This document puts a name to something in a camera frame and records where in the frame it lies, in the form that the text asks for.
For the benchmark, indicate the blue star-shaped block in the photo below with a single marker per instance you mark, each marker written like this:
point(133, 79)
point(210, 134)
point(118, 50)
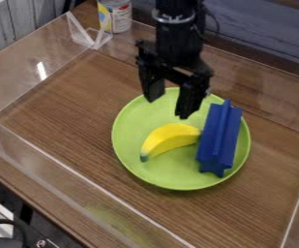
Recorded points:
point(215, 152)

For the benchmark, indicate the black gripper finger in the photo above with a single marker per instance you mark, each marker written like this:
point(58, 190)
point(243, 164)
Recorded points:
point(151, 80)
point(193, 93)

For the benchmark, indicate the yellow toy banana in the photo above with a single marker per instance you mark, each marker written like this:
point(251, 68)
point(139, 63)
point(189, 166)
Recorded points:
point(169, 137)

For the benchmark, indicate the clear acrylic enclosure wall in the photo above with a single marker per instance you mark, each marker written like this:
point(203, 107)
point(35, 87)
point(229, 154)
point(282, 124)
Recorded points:
point(94, 215)

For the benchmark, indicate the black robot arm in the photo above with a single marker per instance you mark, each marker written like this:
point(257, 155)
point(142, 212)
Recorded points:
point(175, 7)

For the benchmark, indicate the white labelled can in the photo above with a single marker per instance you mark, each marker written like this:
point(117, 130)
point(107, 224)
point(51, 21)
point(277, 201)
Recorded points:
point(115, 15)

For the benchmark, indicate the green round plate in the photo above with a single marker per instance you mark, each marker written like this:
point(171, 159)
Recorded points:
point(173, 170)

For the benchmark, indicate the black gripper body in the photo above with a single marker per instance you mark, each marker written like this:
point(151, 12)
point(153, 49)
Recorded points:
point(174, 52)

